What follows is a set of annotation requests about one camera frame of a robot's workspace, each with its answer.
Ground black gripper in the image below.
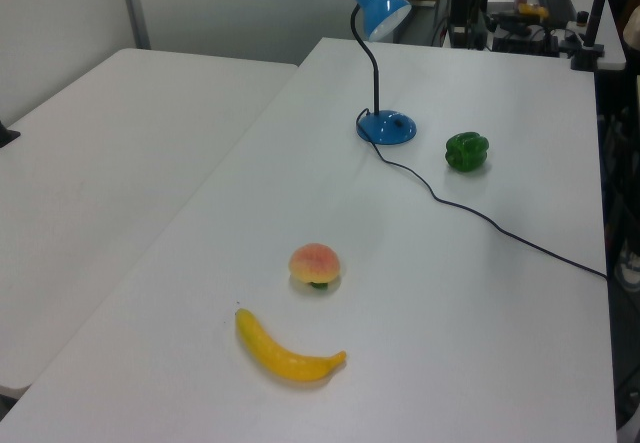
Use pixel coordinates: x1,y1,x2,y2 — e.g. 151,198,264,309
448,0,488,49

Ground blue desk lamp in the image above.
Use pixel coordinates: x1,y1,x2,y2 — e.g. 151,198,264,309
348,0,418,145

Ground black electronics box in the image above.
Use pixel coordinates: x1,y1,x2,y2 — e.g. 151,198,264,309
491,11,560,57

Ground black keyboard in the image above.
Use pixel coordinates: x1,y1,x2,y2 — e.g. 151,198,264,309
535,0,577,22

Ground green bell pepper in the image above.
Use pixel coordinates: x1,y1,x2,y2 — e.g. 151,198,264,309
444,131,490,173

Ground black clamped pole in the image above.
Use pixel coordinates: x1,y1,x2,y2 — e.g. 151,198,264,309
571,0,617,72

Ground pink yellow peach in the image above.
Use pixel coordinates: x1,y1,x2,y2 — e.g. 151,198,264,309
288,242,344,292

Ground white sneaker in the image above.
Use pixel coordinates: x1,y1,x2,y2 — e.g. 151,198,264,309
616,250,640,290

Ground yellow banana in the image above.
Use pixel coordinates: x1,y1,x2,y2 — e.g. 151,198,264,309
234,307,348,383

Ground black clamp at table edge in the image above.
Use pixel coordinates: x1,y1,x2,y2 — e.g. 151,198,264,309
0,120,22,149

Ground black lamp power cable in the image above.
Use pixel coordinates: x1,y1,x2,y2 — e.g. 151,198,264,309
355,107,609,280

